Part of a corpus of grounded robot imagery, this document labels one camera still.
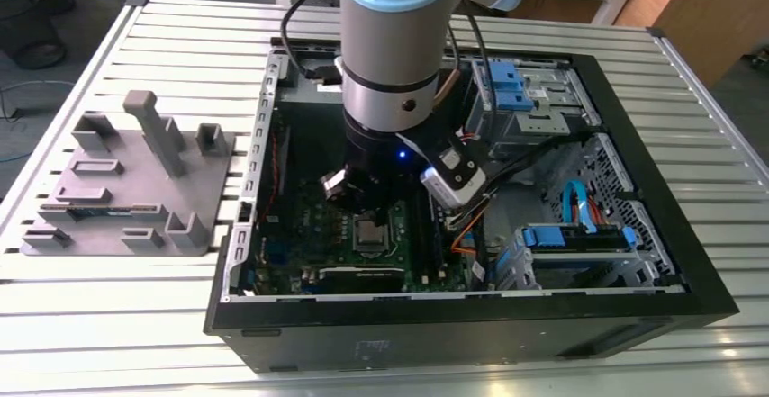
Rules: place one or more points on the silver CPU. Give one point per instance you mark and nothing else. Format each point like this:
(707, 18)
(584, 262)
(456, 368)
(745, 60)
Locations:
(367, 234)

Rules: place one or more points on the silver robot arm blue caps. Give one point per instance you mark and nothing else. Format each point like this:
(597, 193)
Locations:
(390, 55)

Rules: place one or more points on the grey power supply unit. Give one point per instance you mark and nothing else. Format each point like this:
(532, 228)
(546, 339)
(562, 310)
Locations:
(313, 122)

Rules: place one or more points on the green motherboard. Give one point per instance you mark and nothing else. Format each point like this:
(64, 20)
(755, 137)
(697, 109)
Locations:
(313, 244)

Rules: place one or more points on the black RAM stick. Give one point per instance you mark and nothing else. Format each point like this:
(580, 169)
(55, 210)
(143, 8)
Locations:
(438, 253)

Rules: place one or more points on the black graphics card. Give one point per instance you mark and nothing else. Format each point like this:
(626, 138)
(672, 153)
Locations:
(361, 280)

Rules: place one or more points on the silver optical drive cage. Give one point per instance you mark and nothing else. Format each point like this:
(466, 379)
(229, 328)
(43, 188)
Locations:
(541, 127)

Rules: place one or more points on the blue disk carrier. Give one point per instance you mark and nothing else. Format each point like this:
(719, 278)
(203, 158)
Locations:
(544, 237)

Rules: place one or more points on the silver hard disk cage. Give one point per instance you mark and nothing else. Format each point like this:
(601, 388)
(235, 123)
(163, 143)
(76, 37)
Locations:
(517, 275)

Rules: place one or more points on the grey parts rack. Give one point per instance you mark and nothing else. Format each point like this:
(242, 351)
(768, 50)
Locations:
(138, 190)

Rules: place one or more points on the black PC case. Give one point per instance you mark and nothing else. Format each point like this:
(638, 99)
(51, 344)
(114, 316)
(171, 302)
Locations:
(421, 347)

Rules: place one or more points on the green RAM stick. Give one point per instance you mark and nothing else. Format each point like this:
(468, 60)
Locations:
(96, 212)

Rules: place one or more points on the wooden cabinet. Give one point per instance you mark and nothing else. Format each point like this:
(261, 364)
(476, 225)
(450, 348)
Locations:
(715, 19)

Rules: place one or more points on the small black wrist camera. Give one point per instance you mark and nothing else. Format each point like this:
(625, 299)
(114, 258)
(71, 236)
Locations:
(333, 184)

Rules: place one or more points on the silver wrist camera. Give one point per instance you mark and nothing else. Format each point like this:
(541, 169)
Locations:
(457, 185)

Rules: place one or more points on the blue plastic drive bracket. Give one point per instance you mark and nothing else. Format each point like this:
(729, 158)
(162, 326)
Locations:
(510, 86)

